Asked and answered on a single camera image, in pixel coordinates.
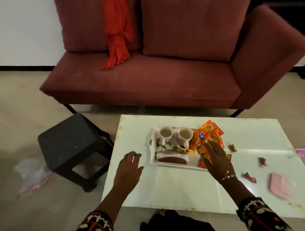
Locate person's right hand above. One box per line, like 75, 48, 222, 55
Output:
204, 141, 236, 183

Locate person's left hand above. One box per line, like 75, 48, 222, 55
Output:
113, 151, 145, 191

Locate person's right forearm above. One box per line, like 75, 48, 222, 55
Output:
220, 177, 256, 208

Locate person's left forearm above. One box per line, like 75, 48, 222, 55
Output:
95, 188, 135, 224

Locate white floral serving tray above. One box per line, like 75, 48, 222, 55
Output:
149, 125, 208, 170

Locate pile of orange snack packets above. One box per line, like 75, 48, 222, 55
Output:
189, 120, 232, 168

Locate brown oblong snack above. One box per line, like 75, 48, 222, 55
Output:
158, 156, 188, 165

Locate white floral cup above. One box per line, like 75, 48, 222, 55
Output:
176, 127, 193, 150
159, 126, 174, 146

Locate white folded paper napkin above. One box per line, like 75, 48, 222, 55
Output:
156, 150, 189, 160

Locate torn red candy wrapper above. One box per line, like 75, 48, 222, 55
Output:
244, 172, 257, 184

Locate black trousers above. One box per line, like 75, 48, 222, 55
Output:
140, 209, 215, 231

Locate patterned black left sleeve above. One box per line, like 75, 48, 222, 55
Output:
76, 210, 114, 231

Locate patterned black sleeve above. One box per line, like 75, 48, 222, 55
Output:
76, 210, 114, 231
236, 197, 294, 231

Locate patterned black right sleeve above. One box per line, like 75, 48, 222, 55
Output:
236, 197, 294, 231

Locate pink cloth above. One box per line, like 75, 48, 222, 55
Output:
269, 173, 297, 201

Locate black woven plastic stool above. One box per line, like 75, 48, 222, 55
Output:
38, 113, 114, 193

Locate dark red fabric sofa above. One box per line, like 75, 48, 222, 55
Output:
40, 0, 305, 117

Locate pink plastic bowl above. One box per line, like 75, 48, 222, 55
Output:
295, 149, 305, 166

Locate clear plastic bag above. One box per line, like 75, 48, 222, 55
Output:
14, 157, 53, 198

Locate wide dark red back cushion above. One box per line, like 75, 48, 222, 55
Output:
141, 0, 251, 62

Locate orange red scarf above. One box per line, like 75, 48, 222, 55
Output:
101, 0, 134, 71

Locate narrow dark red back cushion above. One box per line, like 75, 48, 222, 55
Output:
54, 0, 143, 53

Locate silver chain bracelet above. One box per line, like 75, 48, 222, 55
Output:
220, 171, 238, 183

